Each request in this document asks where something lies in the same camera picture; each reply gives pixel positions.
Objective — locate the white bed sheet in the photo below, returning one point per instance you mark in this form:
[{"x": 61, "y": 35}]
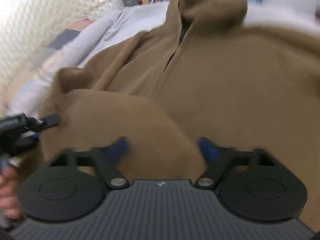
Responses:
[{"x": 105, "y": 30}]

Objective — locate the cream quilted headboard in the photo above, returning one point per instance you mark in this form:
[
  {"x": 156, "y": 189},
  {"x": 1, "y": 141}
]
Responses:
[{"x": 28, "y": 25}]

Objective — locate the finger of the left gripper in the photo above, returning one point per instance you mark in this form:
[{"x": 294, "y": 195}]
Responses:
[{"x": 49, "y": 121}]

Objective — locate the patchwork pillow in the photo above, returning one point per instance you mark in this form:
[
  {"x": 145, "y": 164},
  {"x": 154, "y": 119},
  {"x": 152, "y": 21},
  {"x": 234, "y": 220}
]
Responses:
[{"x": 71, "y": 32}]

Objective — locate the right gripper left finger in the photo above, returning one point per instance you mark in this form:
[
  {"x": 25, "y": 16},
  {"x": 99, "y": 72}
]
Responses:
[{"x": 104, "y": 161}]

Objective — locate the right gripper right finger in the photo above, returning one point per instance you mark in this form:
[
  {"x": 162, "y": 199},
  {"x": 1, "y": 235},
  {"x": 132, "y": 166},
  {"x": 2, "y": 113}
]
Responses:
[{"x": 221, "y": 161}]

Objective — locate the brown hooded sweatshirt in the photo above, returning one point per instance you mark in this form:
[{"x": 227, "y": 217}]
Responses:
[{"x": 164, "y": 151}]

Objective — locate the person's left hand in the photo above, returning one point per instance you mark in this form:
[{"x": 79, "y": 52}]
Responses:
[{"x": 8, "y": 192}]

